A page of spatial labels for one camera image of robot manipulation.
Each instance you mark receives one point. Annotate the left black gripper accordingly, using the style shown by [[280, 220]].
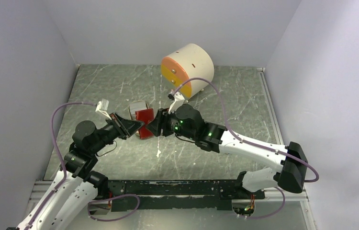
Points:
[[125, 128]]

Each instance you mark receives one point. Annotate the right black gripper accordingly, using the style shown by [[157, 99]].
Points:
[[163, 116]]

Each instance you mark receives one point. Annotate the red leather card holder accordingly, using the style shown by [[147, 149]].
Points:
[[145, 116]]

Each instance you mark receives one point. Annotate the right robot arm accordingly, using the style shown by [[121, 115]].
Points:
[[285, 166]]

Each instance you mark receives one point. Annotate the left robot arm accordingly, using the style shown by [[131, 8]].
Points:
[[77, 167]]

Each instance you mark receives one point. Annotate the beige oval tray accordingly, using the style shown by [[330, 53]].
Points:
[[132, 115]]

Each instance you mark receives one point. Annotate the cream drawer cabinet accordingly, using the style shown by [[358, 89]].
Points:
[[190, 61]]

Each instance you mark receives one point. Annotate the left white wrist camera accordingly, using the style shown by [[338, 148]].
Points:
[[102, 107]]

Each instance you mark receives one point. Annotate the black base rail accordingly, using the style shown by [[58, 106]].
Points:
[[180, 194]]

